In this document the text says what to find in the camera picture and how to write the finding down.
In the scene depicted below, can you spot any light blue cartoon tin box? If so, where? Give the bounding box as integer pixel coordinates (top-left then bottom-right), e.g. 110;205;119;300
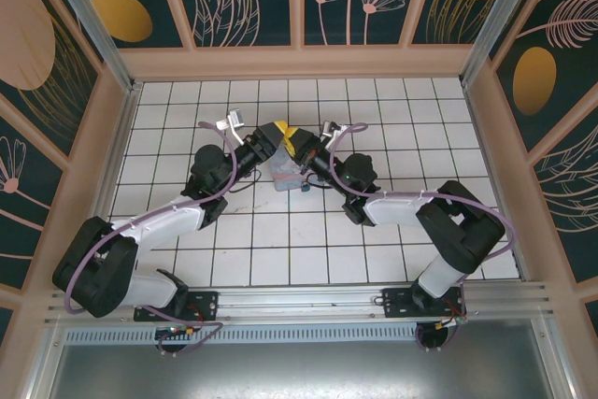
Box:
272;146;328;192

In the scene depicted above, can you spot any grey metal sheet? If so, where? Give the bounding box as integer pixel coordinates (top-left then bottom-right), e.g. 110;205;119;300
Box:
44;342;569;399

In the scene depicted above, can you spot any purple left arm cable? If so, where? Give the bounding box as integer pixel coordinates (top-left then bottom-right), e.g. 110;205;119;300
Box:
63;121;229;357

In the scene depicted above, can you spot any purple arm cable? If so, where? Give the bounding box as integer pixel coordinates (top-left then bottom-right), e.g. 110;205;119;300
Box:
329;121;515;353
63;121;229;357

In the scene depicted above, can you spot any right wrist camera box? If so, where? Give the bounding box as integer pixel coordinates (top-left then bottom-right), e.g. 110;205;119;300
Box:
320;121;350;142

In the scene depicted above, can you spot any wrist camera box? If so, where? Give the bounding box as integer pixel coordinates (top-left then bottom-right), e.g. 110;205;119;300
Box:
320;121;350;142
215;110;248;147

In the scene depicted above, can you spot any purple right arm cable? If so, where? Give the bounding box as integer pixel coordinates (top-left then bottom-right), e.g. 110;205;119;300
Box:
329;121;515;353

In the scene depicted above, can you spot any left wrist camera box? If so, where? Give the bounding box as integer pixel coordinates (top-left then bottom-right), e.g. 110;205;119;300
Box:
215;110;248;147

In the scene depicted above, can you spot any aluminium side rail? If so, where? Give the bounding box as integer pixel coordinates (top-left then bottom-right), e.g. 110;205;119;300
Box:
69;83;144;289
462;83;527;281

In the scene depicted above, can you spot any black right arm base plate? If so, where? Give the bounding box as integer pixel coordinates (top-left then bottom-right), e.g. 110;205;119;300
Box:
381;286;468;321

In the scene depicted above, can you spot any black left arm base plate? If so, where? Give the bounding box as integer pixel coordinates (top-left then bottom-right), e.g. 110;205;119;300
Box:
134;290;221;323

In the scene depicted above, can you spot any aluminium mounting rail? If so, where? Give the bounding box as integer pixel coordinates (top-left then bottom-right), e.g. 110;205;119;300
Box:
44;280;555;325

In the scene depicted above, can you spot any slotted grey cable duct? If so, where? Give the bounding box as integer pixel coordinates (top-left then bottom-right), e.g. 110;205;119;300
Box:
63;326;538;345

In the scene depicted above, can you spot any aluminium frame post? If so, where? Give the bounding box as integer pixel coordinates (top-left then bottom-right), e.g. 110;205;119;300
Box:
460;0;548;87
36;0;144;94

